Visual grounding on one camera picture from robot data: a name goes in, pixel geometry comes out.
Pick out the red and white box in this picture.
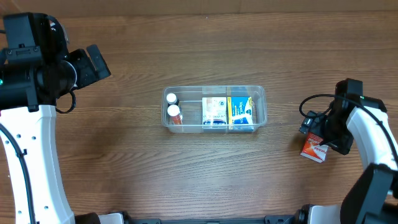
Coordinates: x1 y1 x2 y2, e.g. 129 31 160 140
300 133 329 163

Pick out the black bottle white cap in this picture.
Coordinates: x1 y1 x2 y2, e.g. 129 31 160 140
166 93 179 106

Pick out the blue VapoDrops box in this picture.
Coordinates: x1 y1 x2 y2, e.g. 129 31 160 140
227 96 253 124

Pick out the orange bottle white cap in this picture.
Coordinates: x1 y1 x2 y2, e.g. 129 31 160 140
167 105 182 125

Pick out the white Hansaplast box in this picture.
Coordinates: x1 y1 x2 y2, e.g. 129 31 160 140
202 97 227 126

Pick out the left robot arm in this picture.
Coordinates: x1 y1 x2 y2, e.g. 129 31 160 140
1 12 111 223

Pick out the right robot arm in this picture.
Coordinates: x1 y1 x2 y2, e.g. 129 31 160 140
289 78 397 224

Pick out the clear plastic container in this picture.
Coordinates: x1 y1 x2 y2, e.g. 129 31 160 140
161 85 267 133

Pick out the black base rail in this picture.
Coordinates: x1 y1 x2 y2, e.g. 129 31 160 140
74 211 299 224

